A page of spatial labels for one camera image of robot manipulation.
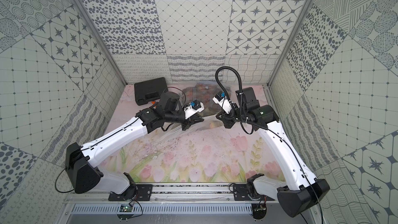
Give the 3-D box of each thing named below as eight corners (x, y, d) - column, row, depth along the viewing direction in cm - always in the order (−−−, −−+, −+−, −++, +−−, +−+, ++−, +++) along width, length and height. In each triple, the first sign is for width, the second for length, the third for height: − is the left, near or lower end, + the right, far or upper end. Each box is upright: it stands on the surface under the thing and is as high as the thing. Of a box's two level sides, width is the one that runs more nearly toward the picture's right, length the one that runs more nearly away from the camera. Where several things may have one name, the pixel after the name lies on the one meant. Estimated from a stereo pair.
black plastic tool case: (138, 107, 109) (136, 102, 104) (135, 88, 121) (133, 83, 116) (171, 97, 114) (169, 92, 110) (165, 80, 126) (163, 75, 122)
